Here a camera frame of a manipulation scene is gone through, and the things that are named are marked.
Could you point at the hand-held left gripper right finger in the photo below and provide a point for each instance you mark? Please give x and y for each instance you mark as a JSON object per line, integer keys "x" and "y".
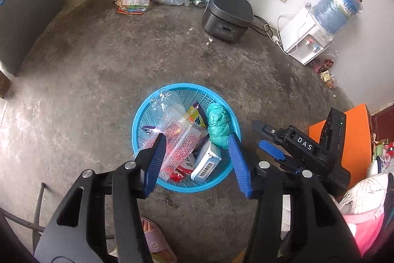
{"x": 241, "y": 167}

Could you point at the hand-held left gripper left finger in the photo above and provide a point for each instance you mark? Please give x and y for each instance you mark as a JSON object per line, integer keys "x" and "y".
{"x": 155, "y": 164}

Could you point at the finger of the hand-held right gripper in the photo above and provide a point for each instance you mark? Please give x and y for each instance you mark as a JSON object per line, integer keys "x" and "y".
{"x": 272, "y": 150}
{"x": 267, "y": 129}

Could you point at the red white snack bag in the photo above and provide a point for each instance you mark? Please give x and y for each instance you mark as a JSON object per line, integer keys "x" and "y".
{"x": 184, "y": 169}

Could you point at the clear red printed wrapper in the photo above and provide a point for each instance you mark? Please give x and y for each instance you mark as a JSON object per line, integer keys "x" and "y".
{"x": 178, "y": 139}

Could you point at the purple snack bag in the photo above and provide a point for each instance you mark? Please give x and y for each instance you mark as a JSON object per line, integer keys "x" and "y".
{"x": 149, "y": 129}

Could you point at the white carton box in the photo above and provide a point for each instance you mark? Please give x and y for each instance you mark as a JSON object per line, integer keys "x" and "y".
{"x": 206, "y": 161}

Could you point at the blue mesh plastic basket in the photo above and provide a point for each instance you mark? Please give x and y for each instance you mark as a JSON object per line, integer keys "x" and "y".
{"x": 141, "y": 124}

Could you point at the green plastic bag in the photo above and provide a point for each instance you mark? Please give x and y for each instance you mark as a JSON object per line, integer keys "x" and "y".
{"x": 217, "y": 124}

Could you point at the clear plastic bottle blue label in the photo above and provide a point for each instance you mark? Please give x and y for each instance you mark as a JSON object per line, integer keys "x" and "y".
{"x": 166, "y": 106}

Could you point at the purple yellow snack packet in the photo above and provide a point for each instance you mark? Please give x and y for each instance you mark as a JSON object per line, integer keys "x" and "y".
{"x": 197, "y": 116}

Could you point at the orange stool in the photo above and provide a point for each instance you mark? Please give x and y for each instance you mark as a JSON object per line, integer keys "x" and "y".
{"x": 357, "y": 142}

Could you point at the white mesh cloth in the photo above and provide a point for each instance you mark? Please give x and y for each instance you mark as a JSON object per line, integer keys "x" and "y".
{"x": 363, "y": 192}

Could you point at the person's foot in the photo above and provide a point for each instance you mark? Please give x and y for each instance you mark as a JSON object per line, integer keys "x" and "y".
{"x": 147, "y": 225}

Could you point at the pink cloth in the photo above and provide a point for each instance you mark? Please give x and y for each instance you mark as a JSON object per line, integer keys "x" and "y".
{"x": 363, "y": 229}

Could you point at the pile of snack wrappers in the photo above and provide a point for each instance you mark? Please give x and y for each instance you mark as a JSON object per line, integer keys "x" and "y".
{"x": 324, "y": 72}

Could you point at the pink slipper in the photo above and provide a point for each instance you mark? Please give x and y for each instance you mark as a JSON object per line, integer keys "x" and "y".
{"x": 157, "y": 246}

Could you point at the white water dispenser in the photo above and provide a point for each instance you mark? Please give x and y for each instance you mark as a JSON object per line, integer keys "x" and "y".
{"x": 303, "y": 35}

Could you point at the dark grey rice cooker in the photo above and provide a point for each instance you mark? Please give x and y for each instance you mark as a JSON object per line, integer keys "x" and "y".
{"x": 227, "y": 13}

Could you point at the blue water jug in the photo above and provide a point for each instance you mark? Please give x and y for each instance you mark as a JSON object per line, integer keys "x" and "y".
{"x": 335, "y": 7}

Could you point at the green drink can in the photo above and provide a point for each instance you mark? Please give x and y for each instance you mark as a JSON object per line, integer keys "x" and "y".
{"x": 197, "y": 0}

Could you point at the grey cabinet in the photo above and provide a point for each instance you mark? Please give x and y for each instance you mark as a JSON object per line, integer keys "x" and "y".
{"x": 27, "y": 19}

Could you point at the metal stool frame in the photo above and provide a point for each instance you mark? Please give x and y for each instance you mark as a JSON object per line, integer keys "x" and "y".
{"x": 38, "y": 204}

